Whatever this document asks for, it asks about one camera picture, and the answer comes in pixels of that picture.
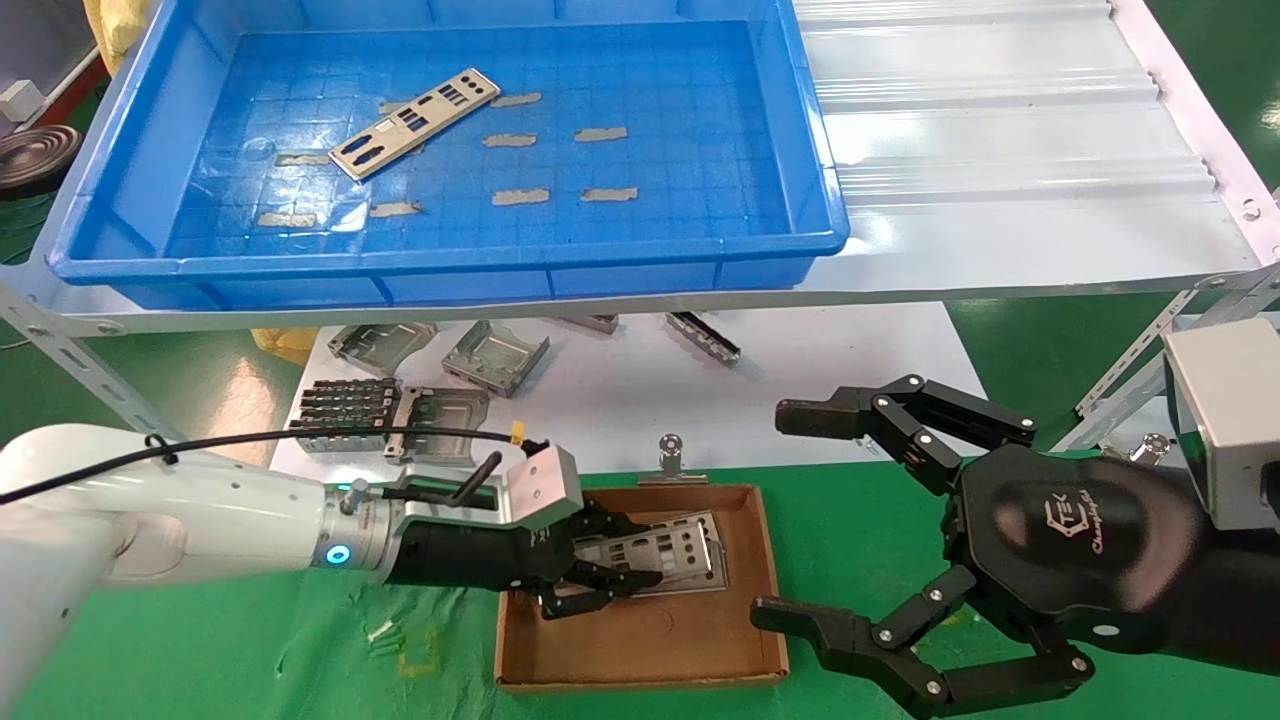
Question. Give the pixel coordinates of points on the brown cardboard box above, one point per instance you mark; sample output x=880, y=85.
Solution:
x=640, y=650

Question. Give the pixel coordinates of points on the white perforated shelf post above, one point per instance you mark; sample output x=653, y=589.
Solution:
x=70, y=355
x=1140, y=345

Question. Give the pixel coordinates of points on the black round disc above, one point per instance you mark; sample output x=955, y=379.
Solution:
x=35, y=160

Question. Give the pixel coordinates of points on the white corrugated metal shelf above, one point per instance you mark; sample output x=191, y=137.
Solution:
x=1000, y=150

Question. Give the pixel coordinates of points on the blue plastic tray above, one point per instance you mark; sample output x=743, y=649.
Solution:
x=650, y=230

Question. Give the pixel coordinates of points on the finned metal heat sink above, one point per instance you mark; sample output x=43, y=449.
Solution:
x=340, y=405

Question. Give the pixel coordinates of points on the narrow silver metal bracket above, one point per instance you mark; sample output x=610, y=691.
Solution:
x=595, y=323
x=705, y=338

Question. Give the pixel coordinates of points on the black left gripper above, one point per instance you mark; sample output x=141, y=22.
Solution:
x=460, y=555

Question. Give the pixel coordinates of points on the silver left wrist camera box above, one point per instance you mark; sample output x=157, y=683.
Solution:
x=545, y=485

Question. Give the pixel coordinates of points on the yellow plastic bag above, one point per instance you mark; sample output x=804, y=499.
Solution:
x=120, y=30
x=285, y=345

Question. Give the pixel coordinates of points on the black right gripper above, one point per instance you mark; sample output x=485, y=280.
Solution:
x=1070, y=540

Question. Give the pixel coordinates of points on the green table cloth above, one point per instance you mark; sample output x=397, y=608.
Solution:
x=850, y=530

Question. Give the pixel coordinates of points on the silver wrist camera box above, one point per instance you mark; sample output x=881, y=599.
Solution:
x=1230, y=420
x=545, y=485

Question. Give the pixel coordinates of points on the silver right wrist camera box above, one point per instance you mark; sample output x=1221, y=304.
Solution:
x=1230, y=420

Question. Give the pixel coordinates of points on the small white box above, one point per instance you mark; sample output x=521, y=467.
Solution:
x=18, y=100

